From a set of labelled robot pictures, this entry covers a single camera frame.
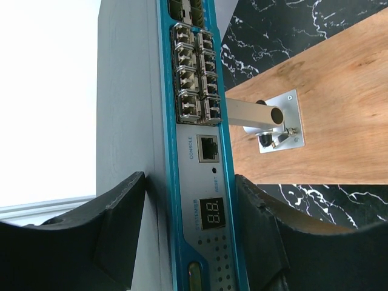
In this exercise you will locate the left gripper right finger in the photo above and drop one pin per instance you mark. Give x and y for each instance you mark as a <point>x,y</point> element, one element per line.
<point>285,249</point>

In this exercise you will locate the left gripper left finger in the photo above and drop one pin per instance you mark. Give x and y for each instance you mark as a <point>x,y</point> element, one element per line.
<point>92,247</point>

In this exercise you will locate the teal network switch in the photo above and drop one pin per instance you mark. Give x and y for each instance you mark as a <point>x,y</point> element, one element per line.
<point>161,110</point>

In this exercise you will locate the wooden base board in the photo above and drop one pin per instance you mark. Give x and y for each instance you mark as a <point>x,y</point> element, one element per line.
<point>341,85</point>

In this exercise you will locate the metal stand post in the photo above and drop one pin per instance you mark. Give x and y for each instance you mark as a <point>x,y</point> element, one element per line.
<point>250,114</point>

